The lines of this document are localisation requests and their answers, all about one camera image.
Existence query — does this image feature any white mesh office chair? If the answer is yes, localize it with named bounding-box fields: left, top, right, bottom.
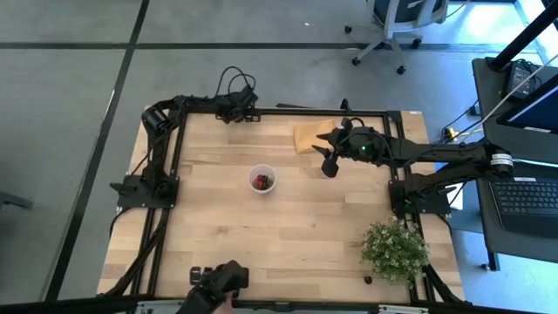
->
left=344, top=0, right=450, bottom=76

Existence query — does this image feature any black rig post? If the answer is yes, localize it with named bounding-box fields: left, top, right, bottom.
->
left=487, top=0, right=558, bottom=73

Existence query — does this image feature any white paper sheet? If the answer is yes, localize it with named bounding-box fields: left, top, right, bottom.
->
left=448, top=183, right=465, bottom=211

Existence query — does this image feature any pale hanging cord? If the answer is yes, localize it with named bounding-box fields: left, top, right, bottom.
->
left=477, top=52, right=558, bottom=130

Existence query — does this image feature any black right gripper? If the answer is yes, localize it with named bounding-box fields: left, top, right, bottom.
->
left=310, top=117, right=390, bottom=179

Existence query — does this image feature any black computer monitor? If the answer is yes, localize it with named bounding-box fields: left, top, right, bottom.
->
left=496, top=72, right=558, bottom=135

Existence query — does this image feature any black keyboard desk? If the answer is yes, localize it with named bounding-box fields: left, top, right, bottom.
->
left=473, top=155, right=558, bottom=272

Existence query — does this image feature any person's hand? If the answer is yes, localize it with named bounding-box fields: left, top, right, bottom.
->
left=213, top=290, right=239, bottom=314

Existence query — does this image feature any small green potted plant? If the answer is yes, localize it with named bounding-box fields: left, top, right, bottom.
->
left=359, top=216, right=432, bottom=289

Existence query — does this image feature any clear plastic cup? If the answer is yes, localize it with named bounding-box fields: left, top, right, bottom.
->
left=247, top=163, right=279, bottom=195

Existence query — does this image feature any black keyboard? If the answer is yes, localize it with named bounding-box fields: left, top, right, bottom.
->
left=487, top=176, right=558, bottom=219

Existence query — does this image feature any black cable bundle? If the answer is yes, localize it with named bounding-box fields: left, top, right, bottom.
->
left=104, top=208, right=171, bottom=298
left=425, top=264, right=466, bottom=305

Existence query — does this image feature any black handheld device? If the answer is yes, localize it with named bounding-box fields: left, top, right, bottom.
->
left=175, top=259, right=250, bottom=314

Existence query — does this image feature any black rig beam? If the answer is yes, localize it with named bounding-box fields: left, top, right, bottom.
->
left=0, top=295, right=558, bottom=314

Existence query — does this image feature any folded yellow cloth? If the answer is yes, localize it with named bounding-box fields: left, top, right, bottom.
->
left=293, top=119, right=337, bottom=155

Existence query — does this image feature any black power adapter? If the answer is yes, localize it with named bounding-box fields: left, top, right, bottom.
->
left=505, top=59, right=543, bottom=100

